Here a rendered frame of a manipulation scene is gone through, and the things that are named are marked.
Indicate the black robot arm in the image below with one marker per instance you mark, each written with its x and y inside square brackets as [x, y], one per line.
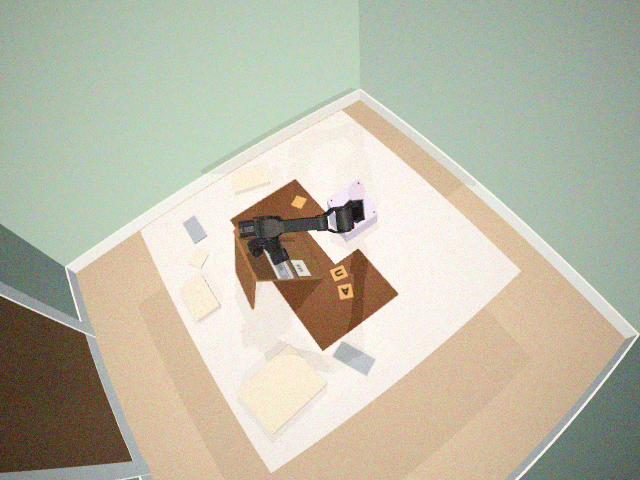
[265, 228]

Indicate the white paper ticket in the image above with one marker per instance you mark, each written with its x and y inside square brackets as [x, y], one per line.
[300, 268]

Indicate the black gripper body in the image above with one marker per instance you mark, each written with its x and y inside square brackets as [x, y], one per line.
[277, 256]

